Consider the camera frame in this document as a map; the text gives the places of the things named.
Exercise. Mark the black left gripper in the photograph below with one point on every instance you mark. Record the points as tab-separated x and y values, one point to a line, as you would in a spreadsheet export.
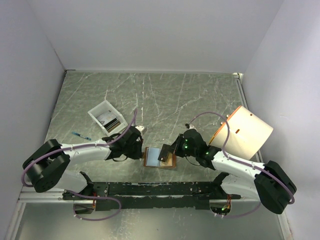
138	154

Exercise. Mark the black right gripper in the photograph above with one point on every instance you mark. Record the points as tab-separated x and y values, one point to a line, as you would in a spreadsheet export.
181	139

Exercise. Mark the black credit card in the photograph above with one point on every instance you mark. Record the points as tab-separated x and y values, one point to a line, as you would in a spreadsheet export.
164	152

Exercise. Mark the brown leather card holder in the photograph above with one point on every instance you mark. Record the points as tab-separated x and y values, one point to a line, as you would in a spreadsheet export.
154	158

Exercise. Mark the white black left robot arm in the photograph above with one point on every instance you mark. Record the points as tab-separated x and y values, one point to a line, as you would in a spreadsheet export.
50	166

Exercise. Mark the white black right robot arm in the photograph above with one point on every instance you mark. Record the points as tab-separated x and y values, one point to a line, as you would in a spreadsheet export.
264	182

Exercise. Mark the gold striped credit card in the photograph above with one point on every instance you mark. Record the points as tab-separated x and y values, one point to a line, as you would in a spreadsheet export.
109	121

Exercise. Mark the white card box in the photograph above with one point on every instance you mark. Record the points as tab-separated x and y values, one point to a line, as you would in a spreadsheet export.
103	107

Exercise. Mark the blue pen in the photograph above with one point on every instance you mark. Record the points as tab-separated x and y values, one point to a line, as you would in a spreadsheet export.
81	136

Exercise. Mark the white cylinder with wooden base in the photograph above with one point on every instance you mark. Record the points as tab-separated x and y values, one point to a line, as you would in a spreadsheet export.
246	134

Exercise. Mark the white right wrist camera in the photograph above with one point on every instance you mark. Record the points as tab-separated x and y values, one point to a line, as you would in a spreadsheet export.
190	126

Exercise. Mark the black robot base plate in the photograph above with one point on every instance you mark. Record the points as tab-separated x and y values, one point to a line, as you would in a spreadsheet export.
149	195

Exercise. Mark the aluminium front rail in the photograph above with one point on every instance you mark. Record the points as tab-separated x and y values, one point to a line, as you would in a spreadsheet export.
47	197

